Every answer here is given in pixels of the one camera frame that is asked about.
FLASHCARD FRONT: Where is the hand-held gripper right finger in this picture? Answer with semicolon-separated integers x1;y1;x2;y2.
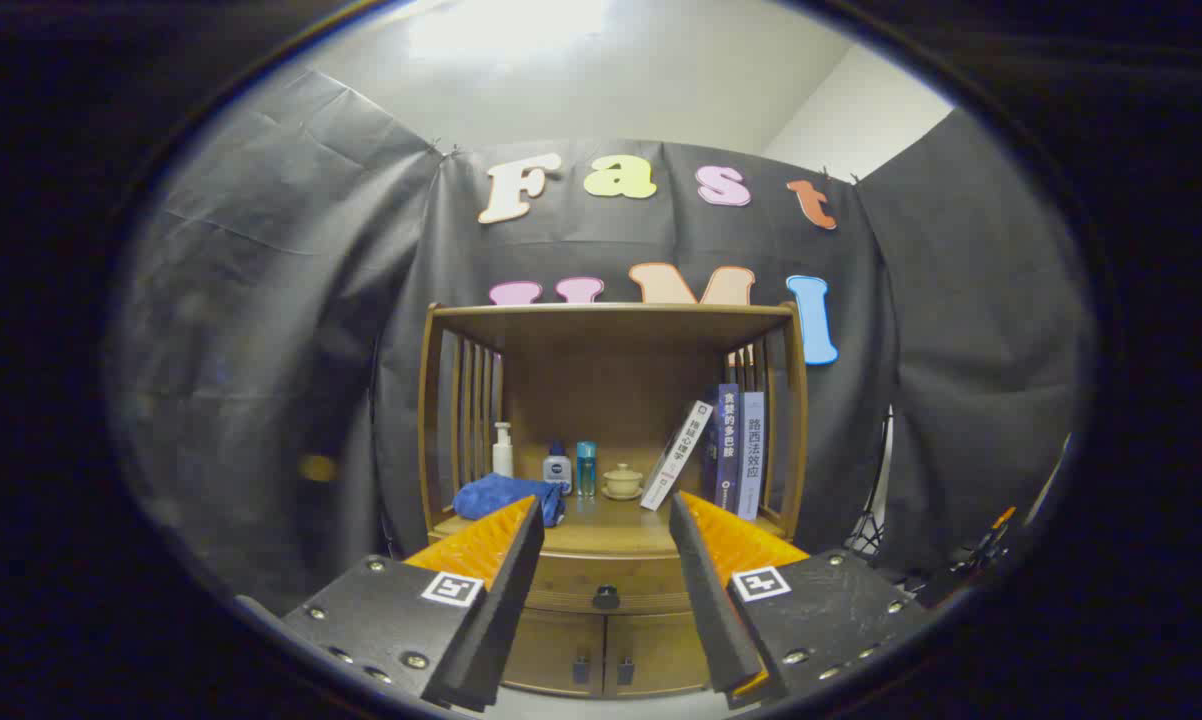
668;490;930;711

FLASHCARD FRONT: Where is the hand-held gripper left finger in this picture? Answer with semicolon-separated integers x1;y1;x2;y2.
283;495;546;713

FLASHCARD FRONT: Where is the wooden drawer with black knob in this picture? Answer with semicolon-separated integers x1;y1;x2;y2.
521;550;704;615

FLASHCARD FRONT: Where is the wooden cabinet door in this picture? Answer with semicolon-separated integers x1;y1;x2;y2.
604;610;712;697
501;610;606;697

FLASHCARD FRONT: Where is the wooden countertop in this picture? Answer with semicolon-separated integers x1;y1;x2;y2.
431;490;790;557

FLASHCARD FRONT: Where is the wooden cabinet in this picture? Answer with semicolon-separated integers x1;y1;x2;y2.
418;302;810;699

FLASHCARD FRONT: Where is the blue folded towel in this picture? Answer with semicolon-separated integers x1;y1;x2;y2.
452;473;566;528

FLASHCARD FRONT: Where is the white book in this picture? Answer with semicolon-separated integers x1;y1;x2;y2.
640;400;714;512

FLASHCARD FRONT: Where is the dark blue book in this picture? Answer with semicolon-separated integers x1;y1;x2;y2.
703;383;741;516

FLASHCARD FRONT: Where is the pale lavender book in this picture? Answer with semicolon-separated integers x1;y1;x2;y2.
737;391;766;522

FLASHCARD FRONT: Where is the black light stand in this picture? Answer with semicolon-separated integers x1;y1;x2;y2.
846;405;894;557

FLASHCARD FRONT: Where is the black device with orange tip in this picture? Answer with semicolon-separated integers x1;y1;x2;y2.
919;506;1018;607

